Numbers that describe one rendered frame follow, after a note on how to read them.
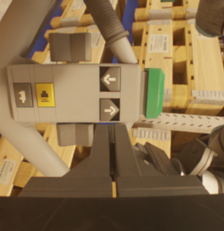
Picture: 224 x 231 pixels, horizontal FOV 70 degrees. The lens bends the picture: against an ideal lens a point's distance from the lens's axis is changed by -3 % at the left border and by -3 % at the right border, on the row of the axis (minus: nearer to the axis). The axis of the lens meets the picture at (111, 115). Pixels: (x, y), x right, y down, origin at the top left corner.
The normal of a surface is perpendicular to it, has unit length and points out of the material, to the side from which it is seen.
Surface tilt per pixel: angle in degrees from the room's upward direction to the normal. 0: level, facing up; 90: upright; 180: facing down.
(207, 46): 90
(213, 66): 90
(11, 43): 68
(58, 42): 57
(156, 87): 74
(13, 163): 90
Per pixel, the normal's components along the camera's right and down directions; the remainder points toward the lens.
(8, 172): -0.18, -0.45
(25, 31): 0.36, 0.49
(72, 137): 0.31, 0.27
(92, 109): 0.02, 0.28
